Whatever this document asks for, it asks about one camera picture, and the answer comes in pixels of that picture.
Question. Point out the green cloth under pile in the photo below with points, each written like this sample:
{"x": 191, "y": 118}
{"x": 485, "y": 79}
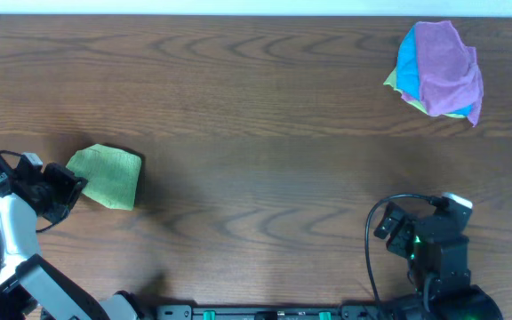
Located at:
{"x": 391, "y": 81}

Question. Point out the blue microfiber cloth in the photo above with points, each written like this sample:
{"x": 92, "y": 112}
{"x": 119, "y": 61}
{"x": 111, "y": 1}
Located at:
{"x": 408, "y": 62}

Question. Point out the light green microfiber cloth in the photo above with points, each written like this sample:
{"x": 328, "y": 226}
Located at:
{"x": 112, "y": 175}

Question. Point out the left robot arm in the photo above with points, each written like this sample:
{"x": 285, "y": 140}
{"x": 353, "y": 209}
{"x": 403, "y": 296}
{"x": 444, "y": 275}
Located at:
{"x": 28, "y": 281}

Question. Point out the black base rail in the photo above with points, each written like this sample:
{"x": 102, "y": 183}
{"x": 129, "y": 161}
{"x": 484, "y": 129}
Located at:
{"x": 277, "y": 312}

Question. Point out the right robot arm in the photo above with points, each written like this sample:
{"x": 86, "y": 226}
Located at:
{"x": 436, "y": 251}

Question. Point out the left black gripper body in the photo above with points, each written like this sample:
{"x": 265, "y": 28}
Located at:
{"x": 60, "y": 189}

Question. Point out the purple microfiber cloth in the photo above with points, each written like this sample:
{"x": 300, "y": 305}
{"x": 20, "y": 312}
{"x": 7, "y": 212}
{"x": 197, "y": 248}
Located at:
{"x": 449, "y": 71}

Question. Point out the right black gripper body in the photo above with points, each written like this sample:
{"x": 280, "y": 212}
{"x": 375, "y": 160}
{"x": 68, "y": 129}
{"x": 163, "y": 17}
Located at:
{"x": 401, "y": 242}

